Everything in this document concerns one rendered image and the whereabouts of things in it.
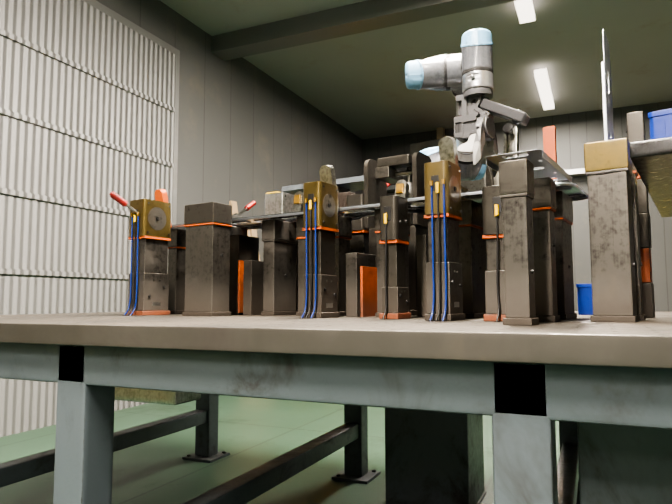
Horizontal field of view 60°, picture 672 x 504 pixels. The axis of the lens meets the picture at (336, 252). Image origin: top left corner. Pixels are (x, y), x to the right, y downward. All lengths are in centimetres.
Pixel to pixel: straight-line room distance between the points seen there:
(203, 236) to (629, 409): 124
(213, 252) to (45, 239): 231
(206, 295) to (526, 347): 110
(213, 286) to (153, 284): 26
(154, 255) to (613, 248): 130
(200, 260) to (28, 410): 234
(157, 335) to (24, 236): 280
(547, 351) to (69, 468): 93
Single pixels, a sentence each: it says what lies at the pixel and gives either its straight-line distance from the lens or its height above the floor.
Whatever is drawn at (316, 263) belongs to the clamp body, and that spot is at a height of 84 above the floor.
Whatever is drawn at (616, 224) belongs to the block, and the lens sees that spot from 126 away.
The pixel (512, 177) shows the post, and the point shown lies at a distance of 106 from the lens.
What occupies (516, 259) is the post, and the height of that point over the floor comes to 81.
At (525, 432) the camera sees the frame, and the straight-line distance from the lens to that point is 87.
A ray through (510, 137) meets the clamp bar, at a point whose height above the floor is 119.
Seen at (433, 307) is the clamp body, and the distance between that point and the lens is 125.
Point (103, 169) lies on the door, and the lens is 427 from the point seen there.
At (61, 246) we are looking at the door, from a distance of 398.
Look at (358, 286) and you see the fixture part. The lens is 157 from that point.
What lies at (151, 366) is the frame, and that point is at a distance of 114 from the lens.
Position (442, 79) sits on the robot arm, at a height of 132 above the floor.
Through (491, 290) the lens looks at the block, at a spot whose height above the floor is 76.
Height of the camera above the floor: 74
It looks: 5 degrees up
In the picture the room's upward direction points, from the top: straight up
